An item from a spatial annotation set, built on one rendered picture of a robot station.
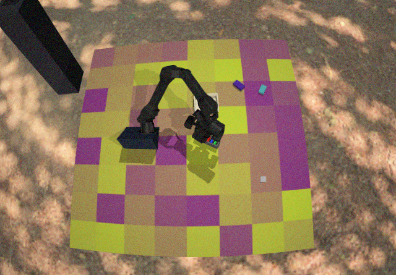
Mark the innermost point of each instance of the teal rectangular block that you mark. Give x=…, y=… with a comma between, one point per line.
x=262, y=89

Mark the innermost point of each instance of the purple rectangular block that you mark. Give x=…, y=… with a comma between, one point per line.
x=239, y=85

